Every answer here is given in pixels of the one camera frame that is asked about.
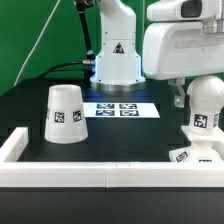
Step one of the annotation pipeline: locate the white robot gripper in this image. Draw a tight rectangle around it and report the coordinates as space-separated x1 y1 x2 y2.
142 22 224 108

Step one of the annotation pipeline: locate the white lamp bulb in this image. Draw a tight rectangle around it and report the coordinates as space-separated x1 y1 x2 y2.
187 75 224 135

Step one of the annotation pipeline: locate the white lamp base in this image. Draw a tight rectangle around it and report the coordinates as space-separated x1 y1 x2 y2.
169 126 224 163

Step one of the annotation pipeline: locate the white lamp shade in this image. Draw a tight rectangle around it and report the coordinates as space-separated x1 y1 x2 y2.
44 84 88 144

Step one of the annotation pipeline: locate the white fiducial marker sheet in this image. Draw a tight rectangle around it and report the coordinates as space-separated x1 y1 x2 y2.
84 102 160 119

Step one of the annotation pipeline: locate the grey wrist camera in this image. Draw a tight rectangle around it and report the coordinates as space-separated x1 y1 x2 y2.
147 0 221 21

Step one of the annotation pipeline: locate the black cable with connector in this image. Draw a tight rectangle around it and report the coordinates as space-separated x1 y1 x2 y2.
39 0 98 80

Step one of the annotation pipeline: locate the white thin cable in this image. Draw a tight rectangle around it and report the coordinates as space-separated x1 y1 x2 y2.
13 0 63 87

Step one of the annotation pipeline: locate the white table border frame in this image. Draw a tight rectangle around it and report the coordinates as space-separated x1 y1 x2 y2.
0 127 224 188

